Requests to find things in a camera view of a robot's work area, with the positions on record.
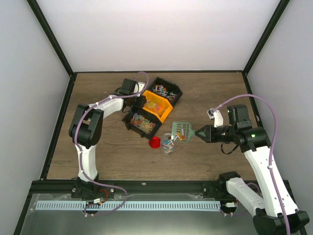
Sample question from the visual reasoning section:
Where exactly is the green slotted plastic scoop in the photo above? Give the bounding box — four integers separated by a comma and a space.
171, 121, 195, 143

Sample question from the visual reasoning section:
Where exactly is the black bin with lollipops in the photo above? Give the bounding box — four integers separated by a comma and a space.
147, 76, 183, 107

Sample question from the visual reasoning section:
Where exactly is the orange bin with gummies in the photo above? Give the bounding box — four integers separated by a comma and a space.
143, 90, 173, 123

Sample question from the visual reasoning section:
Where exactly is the black bin with popsicle candies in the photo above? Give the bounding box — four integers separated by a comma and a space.
122, 107, 162, 140

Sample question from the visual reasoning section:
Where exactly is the clear plastic jar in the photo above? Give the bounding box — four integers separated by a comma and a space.
160, 133, 175, 154

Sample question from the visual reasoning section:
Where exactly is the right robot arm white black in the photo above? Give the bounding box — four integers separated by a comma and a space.
195, 105, 310, 235

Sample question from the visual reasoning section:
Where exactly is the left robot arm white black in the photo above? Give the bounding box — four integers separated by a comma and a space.
69, 78, 147, 198

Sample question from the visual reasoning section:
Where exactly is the red round lid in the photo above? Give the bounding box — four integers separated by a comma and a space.
148, 137, 160, 149

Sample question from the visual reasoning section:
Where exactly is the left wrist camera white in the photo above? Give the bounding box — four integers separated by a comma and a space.
134, 82, 145, 93

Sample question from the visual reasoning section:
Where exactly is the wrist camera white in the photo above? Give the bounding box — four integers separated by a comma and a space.
134, 82, 145, 93
207, 108, 224, 128

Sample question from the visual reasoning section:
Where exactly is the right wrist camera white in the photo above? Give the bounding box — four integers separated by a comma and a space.
207, 108, 224, 128

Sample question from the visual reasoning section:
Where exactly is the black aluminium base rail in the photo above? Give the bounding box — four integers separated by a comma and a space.
29, 180, 232, 200

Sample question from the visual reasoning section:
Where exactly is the light blue slotted cable duct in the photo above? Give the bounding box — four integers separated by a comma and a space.
35, 201, 221, 212

